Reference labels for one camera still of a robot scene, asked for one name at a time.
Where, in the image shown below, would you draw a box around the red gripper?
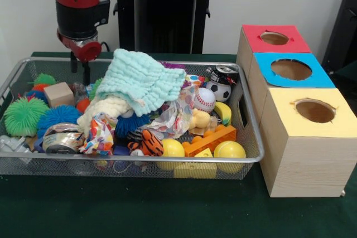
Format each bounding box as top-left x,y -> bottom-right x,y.
57,30 -> 102,85

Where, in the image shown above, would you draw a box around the clear bottle with blue label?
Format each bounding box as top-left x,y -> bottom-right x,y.
73,81 -> 97,102

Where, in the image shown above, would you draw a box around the mint green muslin cloth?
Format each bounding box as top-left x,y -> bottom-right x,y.
94,48 -> 187,118

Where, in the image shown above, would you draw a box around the polka dot cloth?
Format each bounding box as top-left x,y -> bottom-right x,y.
150,84 -> 199,140
79,112 -> 118,156

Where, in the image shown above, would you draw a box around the wooden three-hole box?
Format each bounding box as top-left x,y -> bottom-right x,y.
235,24 -> 357,198

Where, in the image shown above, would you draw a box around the plain wooden cube block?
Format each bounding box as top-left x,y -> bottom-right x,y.
44,81 -> 75,108

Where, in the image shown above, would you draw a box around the cream muslin cloth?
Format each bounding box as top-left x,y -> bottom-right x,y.
76,95 -> 132,133

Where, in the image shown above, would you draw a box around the blue spiky ball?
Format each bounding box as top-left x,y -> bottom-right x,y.
37,105 -> 84,138

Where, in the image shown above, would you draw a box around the crushed cream can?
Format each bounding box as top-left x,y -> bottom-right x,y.
42,123 -> 86,154

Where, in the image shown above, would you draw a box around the green spiky ball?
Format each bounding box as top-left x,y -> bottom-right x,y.
4,96 -> 50,137

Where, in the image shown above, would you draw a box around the white baseball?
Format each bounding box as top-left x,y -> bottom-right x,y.
193,87 -> 217,114

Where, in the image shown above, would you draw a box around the small soccer ball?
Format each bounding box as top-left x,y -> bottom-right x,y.
205,80 -> 232,103

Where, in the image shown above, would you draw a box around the dark green table cloth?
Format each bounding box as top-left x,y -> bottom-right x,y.
334,59 -> 357,79
0,51 -> 357,238

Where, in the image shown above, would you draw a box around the black upright stand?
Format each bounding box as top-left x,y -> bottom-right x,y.
320,0 -> 357,79

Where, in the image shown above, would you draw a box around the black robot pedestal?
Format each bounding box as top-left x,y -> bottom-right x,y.
107,0 -> 225,54

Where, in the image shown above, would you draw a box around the silver wire mesh bin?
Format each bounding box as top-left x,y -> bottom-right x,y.
0,57 -> 265,179

